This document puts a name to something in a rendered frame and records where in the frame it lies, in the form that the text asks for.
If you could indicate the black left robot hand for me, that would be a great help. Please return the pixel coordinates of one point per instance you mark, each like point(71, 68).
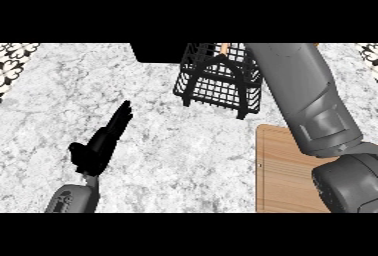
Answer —
point(100, 146)

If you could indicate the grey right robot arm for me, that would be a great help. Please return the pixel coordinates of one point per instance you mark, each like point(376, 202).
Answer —
point(319, 113)

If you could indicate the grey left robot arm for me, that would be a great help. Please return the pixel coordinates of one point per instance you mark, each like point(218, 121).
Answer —
point(74, 200)

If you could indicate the wooden cutting board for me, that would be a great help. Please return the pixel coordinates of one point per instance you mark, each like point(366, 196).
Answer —
point(282, 180)

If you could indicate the orange sweet potato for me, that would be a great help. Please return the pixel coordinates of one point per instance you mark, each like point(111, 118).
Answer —
point(223, 48)

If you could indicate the black appliance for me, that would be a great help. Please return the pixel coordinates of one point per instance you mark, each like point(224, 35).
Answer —
point(159, 52)

